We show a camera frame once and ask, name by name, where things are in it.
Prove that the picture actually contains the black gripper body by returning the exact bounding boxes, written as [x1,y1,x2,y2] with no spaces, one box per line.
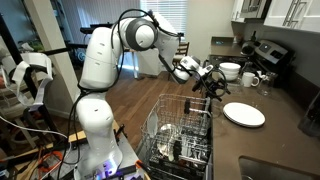
[200,72,222,93]

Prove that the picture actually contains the white dinner plate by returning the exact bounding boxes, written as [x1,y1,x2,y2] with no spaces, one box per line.
[222,112,267,129]
[222,101,267,127]

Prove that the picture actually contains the white plate standing upright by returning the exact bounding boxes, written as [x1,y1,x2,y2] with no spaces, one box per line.
[146,109,160,138]

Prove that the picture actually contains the clear glass container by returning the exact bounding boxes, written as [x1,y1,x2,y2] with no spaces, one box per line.
[226,78,244,94]

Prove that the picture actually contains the white bowl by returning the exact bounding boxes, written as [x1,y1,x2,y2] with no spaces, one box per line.
[218,62,242,73]
[219,68,241,78]
[223,72,240,83]

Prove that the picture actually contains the white mug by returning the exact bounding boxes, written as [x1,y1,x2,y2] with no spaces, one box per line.
[241,71,261,88]

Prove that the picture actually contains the clear glass jar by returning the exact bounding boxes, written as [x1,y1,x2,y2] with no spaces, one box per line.
[258,71,276,97]

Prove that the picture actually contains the wooden chair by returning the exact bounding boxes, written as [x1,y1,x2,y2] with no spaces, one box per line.
[172,41,190,66]

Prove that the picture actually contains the dark round kettle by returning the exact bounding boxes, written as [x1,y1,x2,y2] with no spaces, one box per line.
[240,40,257,57]

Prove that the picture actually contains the black steel stove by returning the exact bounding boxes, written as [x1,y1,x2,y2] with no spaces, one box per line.
[199,39,296,101]

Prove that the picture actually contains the steel bowl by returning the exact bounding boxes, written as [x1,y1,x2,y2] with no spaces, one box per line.
[156,123,179,161]

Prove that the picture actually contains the white window blinds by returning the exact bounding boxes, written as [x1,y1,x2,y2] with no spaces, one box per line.
[139,0,189,34]

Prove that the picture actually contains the kitchen sink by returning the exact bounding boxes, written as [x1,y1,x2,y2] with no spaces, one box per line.
[238,155,320,180]

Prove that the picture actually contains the grey robot table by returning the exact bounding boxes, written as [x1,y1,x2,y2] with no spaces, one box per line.
[59,133,148,180]

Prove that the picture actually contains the yellow wooden board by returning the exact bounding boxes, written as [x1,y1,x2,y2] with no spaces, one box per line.
[67,121,121,144]

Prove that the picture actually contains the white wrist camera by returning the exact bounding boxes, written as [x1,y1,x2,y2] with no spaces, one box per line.
[202,64,215,75]

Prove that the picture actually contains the wire dishwasher rack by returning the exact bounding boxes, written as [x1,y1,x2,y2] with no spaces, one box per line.
[140,93,213,168]

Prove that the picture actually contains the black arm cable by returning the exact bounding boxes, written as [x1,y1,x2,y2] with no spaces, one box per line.
[56,8,231,180]

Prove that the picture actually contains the white wall cabinet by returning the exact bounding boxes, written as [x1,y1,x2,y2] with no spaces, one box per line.
[263,0,320,34]

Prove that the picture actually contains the orange handled tool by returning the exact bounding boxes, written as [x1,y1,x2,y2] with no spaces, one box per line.
[134,159,147,172]

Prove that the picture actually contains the orange cable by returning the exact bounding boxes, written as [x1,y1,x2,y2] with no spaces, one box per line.
[36,150,65,174]

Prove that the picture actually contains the white cable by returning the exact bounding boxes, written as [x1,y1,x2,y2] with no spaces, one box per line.
[0,114,70,140]

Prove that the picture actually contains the white straps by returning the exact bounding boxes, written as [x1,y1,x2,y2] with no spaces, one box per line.
[0,52,54,111]

